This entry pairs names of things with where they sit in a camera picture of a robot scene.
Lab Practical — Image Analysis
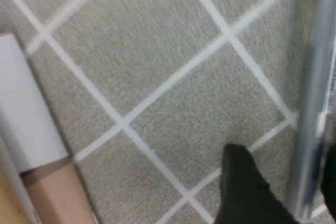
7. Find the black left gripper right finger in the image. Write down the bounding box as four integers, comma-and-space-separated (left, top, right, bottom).
320, 144, 336, 210

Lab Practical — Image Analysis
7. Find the grey checked tablecloth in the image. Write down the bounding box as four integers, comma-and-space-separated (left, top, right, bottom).
0, 0, 336, 224

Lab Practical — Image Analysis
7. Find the brown notebook on papers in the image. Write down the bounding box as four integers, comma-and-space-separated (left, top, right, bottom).
0, 34, 98, 224

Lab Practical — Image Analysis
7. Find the grey pen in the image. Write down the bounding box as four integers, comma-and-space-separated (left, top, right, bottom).
286, 0, 336, 222

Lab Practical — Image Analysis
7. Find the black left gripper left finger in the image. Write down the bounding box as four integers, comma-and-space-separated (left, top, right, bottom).
215, 144, 300, 224

